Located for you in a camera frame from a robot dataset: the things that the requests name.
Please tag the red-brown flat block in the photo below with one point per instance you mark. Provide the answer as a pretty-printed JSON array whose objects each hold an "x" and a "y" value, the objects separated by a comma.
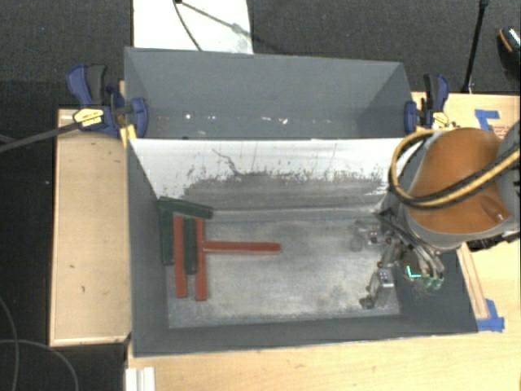
[
  {"x": 201, "y": 271},
  {"x": 244, "y": 247},
  {"x": 180, "y": 259}
]

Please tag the grey metal bin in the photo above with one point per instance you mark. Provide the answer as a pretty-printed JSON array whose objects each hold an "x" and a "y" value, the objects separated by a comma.
[{"x": 285, "y": 283}]

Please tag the dark green flat block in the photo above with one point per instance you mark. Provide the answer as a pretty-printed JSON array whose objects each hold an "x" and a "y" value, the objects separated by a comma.
[
  {"x": 187, "y": 208},
  {"x": 190, "y": 247},
  {"x": 167, "y": 238}
]

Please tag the black cylinder on white bracket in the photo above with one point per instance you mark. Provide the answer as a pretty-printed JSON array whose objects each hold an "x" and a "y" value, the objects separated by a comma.
[{"x": 484, "y": 244}]

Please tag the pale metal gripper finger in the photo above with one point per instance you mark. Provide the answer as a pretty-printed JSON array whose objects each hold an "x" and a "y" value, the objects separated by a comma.
[
  {"x": 368, "y": 236},
  {"x": 380, "y": 287}
]

